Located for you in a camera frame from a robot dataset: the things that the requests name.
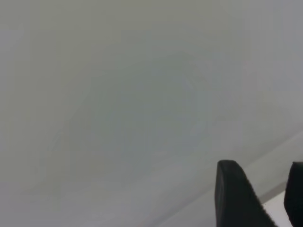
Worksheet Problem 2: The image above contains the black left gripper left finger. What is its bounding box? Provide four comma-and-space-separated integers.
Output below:
214, 160, 280, 227

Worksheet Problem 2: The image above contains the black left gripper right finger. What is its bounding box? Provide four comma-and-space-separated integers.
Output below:
284, 161, 303, 227

